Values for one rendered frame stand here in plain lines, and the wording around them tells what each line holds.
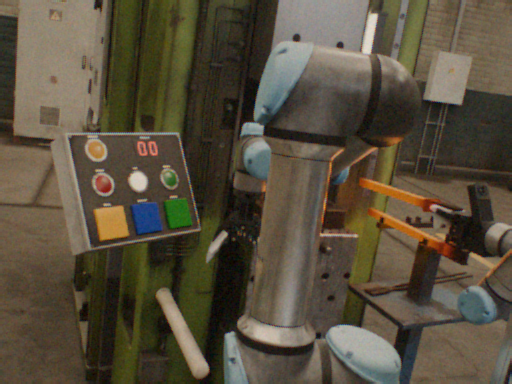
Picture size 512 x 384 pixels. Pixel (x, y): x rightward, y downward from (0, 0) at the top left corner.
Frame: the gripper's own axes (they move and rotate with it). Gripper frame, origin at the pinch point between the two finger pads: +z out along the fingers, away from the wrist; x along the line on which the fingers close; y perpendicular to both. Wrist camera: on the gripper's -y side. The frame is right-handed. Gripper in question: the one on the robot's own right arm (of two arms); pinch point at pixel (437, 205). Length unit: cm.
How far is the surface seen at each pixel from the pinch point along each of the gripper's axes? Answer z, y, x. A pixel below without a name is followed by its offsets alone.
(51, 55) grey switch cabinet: 585, -20, -75
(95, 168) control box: 23, -1, -84
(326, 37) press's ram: 40, -41, -18
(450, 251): 10.7, 17.1, 19.1
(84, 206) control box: 17, 7, -87
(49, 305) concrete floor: 175, 106, -85
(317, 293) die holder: 37, 41, -8
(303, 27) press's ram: 40, -43, -26
